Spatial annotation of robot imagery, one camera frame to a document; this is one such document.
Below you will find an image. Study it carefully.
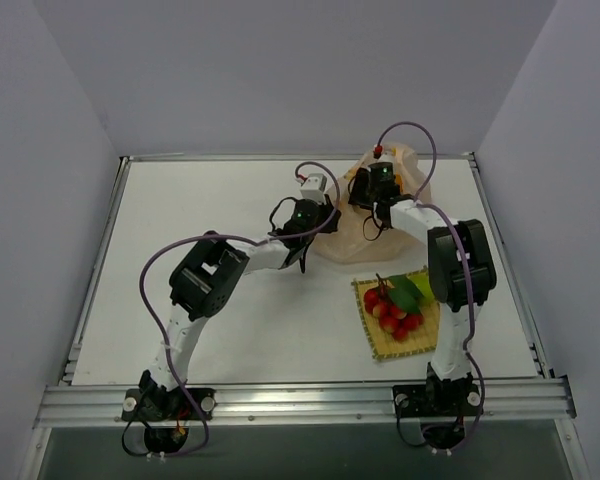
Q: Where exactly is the translucent peach plastic bag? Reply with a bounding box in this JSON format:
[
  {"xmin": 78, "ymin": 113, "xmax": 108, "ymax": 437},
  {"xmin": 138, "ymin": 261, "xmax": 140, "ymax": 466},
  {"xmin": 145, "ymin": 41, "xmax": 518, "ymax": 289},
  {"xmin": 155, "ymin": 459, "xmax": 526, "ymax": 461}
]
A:
[{"xmin": 311, "ymin": 142, "xmax": 426, "ymax": 264}]

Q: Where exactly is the green fake pear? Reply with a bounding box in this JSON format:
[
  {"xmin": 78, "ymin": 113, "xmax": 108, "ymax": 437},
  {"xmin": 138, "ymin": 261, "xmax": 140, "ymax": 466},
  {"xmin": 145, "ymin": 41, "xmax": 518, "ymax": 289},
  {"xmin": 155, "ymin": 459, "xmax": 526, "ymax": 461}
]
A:
[{"xmin": 407, "ymin": 272, "xmax": 435, "ymax": 305}]

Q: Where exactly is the red fake cherry bunch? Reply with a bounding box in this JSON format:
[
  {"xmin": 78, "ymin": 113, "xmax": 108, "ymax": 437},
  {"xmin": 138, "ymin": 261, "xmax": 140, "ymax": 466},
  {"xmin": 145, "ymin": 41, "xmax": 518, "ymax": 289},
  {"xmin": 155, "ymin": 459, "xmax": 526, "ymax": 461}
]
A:
[{"xmin": 362, "ymin": 275, "xmax": 424, "ymax": 343}]

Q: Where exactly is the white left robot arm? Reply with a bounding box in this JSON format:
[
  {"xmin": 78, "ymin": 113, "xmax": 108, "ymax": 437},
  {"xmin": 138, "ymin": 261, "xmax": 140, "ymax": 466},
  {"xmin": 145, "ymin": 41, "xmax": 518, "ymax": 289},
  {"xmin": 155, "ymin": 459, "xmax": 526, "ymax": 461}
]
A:
[{"xmin": 139, "ymin": 194, "xmax": 340, "ymax": 419}]

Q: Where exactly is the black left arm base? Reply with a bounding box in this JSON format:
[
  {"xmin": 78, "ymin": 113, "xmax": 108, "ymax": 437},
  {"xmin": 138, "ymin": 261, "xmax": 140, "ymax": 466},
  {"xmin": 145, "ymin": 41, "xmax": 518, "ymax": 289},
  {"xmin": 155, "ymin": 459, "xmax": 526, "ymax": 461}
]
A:
[{"xmin": 120, "ymin": 387, "xmax": 216, "ymax": 458}]

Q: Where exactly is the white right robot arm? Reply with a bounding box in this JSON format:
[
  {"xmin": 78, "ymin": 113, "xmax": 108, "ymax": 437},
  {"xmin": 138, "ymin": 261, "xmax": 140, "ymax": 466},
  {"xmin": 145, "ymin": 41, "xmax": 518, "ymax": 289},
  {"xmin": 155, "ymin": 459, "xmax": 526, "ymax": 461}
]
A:
[{"xmin": 349, "ymin": 161, "xmax": 497, "ymax": 413}]

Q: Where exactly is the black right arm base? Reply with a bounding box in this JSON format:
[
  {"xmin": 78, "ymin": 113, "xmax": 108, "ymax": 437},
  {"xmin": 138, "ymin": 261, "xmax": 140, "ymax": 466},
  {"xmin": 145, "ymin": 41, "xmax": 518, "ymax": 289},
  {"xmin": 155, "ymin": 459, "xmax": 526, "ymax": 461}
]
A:
[{"xmin": 392, "ymin": 383, "xmax": 484, "ymax": 456}]

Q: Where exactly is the woven bamboo mat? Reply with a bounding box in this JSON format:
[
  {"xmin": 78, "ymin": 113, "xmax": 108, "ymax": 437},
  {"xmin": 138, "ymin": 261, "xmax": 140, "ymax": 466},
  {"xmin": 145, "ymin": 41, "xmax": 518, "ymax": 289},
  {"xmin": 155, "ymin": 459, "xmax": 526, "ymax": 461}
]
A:
[{"xmin": 351, "ymin": 268, "xmax": 440, "ymax": 361}]

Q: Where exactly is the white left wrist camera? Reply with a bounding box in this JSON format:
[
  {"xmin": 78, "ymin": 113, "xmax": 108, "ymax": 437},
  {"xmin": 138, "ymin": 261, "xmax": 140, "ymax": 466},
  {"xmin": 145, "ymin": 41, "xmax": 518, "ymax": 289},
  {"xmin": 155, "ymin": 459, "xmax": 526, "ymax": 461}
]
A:
[{"xmin": 300, "ymin": 173, "xmax": 327, "ymax": 205}]

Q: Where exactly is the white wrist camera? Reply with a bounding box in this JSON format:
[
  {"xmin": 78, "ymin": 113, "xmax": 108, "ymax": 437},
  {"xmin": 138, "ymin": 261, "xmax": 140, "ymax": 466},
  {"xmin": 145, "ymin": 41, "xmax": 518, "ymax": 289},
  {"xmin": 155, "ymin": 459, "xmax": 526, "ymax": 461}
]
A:
[
  {"xmin": 372, "ymin": 146, "xmax": 396, "ymax": 164},
  {"xmin": 300, "ymin": 173, "xmax": 327, "ymax": 205}
]

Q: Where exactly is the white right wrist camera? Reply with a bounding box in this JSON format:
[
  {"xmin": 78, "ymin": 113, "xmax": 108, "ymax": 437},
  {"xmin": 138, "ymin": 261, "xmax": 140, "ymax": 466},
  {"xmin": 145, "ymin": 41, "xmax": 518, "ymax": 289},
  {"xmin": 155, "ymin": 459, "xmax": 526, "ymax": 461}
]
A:
[{"xmin": 372, "ymin": 146, "xmax": 396, "ymax": 164}]

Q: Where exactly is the aluminium front frame rail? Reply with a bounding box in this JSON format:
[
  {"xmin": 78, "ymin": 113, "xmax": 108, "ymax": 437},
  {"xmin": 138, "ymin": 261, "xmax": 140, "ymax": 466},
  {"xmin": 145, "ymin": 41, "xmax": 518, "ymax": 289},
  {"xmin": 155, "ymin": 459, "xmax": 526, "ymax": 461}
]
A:
[{"xmin": 34, "ymin": 378, "xmax": 576, "ymax": 428}]

